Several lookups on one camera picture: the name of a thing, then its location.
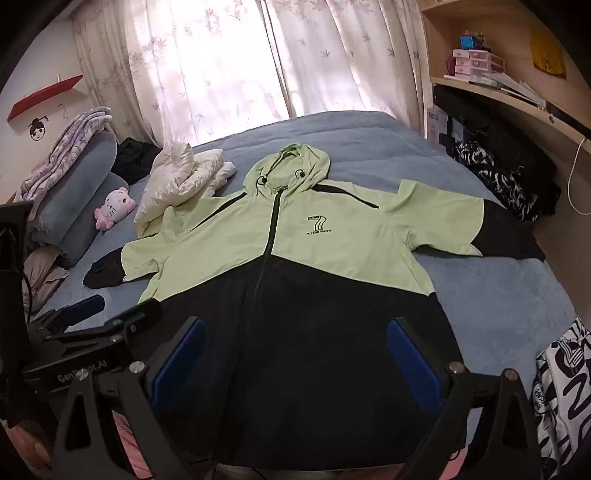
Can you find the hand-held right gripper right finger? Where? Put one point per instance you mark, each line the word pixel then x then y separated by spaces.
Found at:
pixel 413 369

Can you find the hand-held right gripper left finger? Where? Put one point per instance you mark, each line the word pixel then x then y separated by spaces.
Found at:
pixel 180 369

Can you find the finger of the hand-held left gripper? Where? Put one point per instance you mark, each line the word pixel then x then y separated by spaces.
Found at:
pixel 85 308
pixel 136 317

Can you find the green and black hooded jacket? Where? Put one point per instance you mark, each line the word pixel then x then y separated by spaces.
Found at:
pixel 323 230

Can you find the beige cloth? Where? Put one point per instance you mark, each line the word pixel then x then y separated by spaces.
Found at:
pixel 44 277

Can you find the grey-blue rolled pillow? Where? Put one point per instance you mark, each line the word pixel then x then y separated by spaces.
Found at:
pixel 78 166
pixel 85 221

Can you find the pink cloth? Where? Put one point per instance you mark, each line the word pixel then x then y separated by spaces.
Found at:
pixel 23 452

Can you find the blue bed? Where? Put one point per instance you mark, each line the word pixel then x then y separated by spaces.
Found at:
pixel 485 295

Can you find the pink cat plush toy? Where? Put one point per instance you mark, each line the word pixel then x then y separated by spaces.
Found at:
pixel 115 207

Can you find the white puffer jacket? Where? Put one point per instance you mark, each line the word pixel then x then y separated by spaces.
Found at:
pixel 180 180

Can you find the black white graffiti print cloth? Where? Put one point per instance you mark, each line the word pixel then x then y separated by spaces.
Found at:
pixel 563 383

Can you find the floral purple blanket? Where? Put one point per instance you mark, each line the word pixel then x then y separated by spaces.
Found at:
pixel 69 138

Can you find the black white patterned garment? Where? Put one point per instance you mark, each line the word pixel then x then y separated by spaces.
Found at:
pixel 503 180

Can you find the white printed box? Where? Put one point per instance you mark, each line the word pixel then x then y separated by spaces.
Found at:
pixel 436 127

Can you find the black bag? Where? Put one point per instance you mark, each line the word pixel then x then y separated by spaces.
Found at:
pixel 508 138

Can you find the white floral curtain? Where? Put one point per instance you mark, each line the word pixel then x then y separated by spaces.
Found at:
pixel 351 55
pixel 184 69

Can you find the pile of papers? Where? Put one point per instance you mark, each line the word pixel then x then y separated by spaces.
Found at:
pixel 512 87

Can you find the stack of pink boxes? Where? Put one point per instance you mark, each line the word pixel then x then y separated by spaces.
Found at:
pixel 478 62

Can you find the blue toy box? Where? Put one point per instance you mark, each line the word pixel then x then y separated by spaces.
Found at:
pixel 465 42

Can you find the yellow cloth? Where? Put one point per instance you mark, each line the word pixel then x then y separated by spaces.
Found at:
pixel 548 55

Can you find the wooden shelf unit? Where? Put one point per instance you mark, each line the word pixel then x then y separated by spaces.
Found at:
pixel 508 32

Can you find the cartoon face wall sticker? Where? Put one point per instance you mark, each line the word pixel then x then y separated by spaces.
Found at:
pixel 37 130

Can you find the red wall shelf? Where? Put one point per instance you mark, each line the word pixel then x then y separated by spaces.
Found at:
pixel 44 97

